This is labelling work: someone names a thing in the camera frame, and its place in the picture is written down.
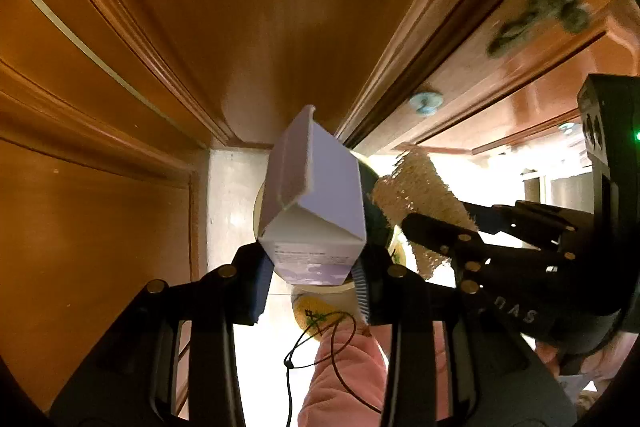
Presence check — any small purple white carton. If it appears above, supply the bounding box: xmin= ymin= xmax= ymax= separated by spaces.
xmin=257 ymin=104 xmax=368 ymax=287

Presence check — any tan loofah scrubber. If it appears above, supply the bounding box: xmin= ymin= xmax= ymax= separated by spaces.
xmin=372 ymin=148 xmax=481 ymax=281

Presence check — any blue cabinet knob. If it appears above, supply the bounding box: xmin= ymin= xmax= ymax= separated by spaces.
xmin=408 ymin=91 xmax=444 ymax=117

